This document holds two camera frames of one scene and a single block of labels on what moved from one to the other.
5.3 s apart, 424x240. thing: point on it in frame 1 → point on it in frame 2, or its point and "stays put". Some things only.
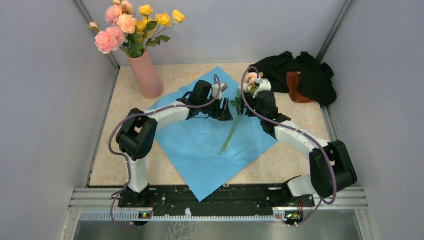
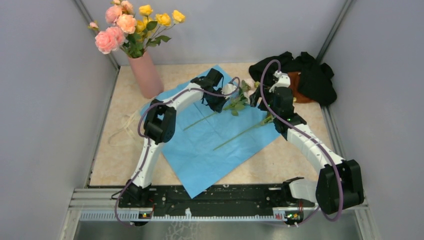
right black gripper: x=249 y=98 → x=254 y=97
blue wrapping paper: x=211 y=152 → x=142 y=110
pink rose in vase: x=108 y=40 stays put
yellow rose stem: x=148 y=28 stays put
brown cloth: x=293 y=78 stays put
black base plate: x=225 y=199 stays put
